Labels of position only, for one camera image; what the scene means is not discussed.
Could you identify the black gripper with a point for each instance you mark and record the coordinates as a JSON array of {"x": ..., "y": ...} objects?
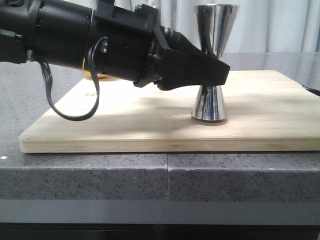
[{"x": 129, "y": 45}]

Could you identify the grey curtain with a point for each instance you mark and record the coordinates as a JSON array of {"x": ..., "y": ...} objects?
[{"x": 261, "y": 26}]

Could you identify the steel double jigger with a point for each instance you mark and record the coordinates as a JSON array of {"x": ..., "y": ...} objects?
[{"x": 214, "y": 25}]

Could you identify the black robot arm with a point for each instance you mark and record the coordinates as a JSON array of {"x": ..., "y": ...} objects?
[{"x": 54, "y": 30}]

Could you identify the light wooden cutting board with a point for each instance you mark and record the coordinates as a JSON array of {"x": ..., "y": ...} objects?
[{"x": 266, "y": 111}]

